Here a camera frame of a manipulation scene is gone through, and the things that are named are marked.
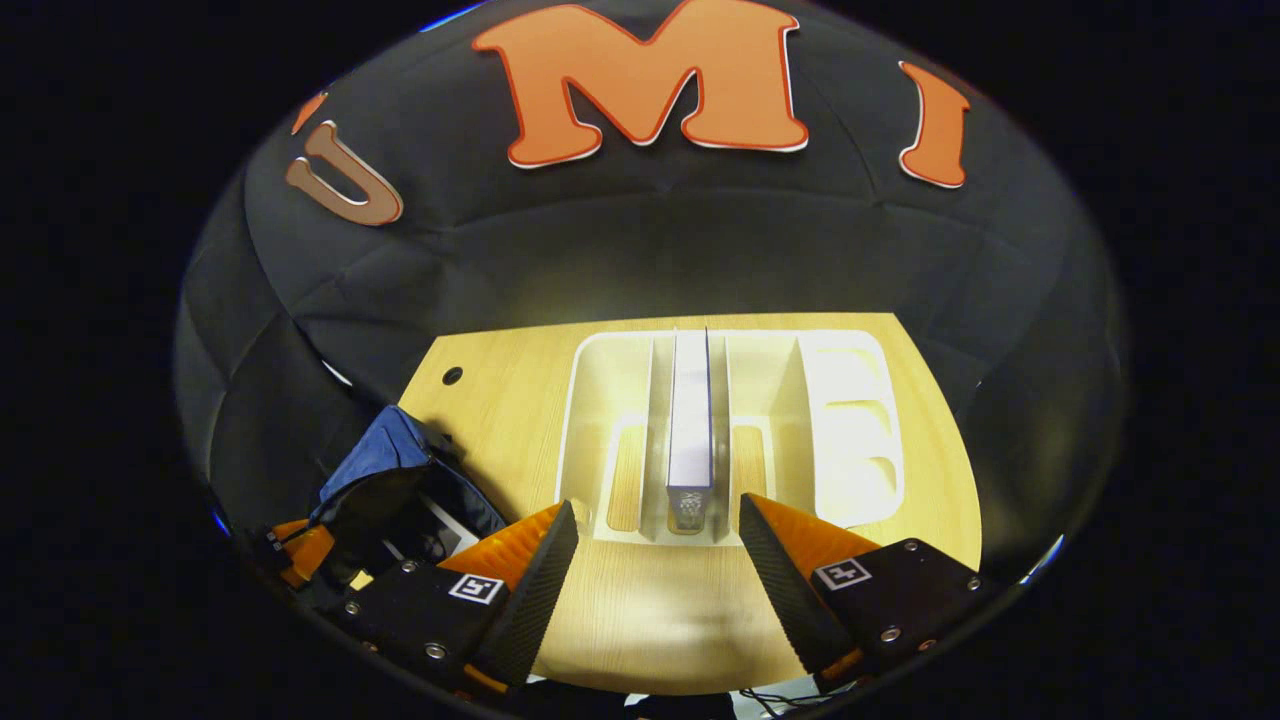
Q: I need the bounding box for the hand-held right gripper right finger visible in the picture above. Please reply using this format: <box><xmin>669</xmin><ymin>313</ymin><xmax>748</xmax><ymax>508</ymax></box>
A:
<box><xmin>736</xmin><ymin>490</ymin><xmax>1003</xmax><ymax>693</ymax></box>

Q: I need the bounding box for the blue fabric schoolbag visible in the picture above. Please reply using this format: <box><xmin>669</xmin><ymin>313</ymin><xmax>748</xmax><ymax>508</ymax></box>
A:
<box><xmin>308</xmin><ymin>404</ymin><xmax>508</xmax><ymax>593</ymax></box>

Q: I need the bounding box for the dark blue cover book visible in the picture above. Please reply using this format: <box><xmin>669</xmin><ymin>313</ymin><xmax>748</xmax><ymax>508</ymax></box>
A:
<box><xmin>664</xmin><ymin>327</ymin><xmax>718</xmax><ymax>533</ymax></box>

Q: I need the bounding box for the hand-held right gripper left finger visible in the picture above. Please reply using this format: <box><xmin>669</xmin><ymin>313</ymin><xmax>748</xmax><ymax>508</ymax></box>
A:
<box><xmin>333</xmin><ymin>498</ymin><xmax>583</xmax><ymax>698</ymax></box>

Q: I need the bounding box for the white plastic bookshelf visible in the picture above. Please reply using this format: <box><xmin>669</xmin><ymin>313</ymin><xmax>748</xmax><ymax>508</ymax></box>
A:
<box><xmin>553</xmin><ymin>328</ymin><xmax>908</xmax><ymax>548</ymax></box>

